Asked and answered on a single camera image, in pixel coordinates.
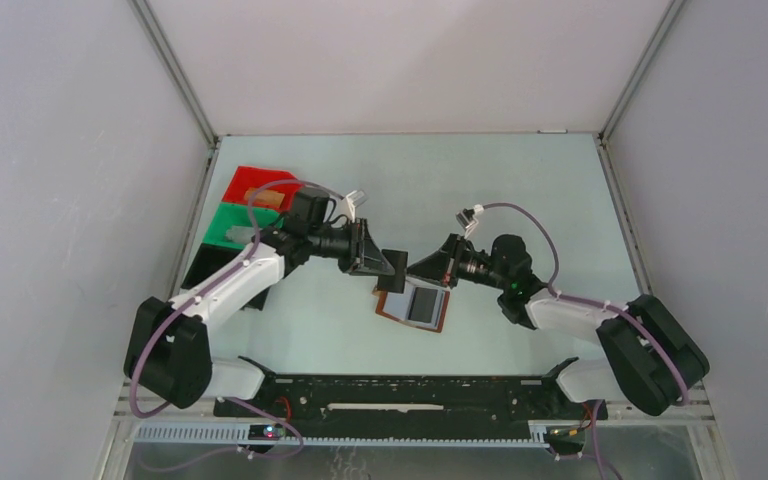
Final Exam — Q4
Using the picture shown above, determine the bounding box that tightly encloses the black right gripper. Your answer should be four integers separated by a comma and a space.
404, 233, 509, 291

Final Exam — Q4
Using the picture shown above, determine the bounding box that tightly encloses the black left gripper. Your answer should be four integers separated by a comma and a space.
308, 218, 394, 278

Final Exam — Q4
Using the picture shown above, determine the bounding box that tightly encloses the dark credit card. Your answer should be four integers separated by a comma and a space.
375, 249, 409, 294

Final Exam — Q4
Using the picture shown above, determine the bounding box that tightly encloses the brown leather card holder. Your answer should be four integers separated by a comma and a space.
374, 279, 450, 333

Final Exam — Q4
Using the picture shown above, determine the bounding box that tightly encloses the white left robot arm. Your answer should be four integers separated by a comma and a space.
123, 180, 406, 418

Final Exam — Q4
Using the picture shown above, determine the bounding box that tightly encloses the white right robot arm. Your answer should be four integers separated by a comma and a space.
407, 205, 710, 418

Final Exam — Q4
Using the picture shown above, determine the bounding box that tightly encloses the orange card in red bin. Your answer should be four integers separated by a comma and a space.
243, 188, 287, 211

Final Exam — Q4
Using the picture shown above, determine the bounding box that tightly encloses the clear card in green bin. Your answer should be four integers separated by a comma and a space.
224, 225, 254, 248

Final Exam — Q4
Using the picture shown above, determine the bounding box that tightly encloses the red plastic bin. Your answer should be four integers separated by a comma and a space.
220, 166, 306, 213

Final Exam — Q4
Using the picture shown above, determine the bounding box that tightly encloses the green plastic bin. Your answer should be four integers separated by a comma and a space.
203, 202, 254, 250

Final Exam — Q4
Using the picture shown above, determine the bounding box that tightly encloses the black plastic bin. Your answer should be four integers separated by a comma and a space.
171, 244, 285, 323

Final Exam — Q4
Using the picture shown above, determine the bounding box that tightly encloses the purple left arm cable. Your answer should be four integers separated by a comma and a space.
128, 178, 349, 474

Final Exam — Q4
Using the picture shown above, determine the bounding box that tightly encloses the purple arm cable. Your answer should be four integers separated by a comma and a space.
128, 178, 349, 474
473, 202, 691, 480

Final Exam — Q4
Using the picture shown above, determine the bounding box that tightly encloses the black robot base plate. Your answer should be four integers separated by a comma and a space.
250, 368, 607, 442

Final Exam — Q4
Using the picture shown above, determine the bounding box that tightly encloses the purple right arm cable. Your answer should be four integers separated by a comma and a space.
473, 202, 691, 480

